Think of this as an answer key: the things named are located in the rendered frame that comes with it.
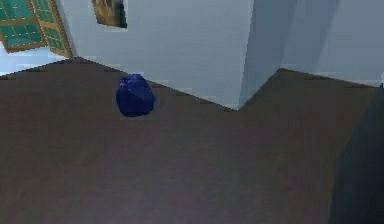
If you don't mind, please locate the brown framed wall picture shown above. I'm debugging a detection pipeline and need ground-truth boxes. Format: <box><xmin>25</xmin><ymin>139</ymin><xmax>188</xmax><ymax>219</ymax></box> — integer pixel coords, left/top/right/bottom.
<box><xmin>91</xmin><ymin>0</ymin><xmax>128</xmax><ymax>29</ymax></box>

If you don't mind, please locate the dark blue round bag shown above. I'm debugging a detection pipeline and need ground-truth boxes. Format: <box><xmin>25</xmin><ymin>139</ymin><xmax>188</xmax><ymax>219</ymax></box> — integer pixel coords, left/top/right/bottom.
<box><xmin>115</xmin><ymin>73</ymin><xmax>157</xmax><ymax>118</ymax></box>

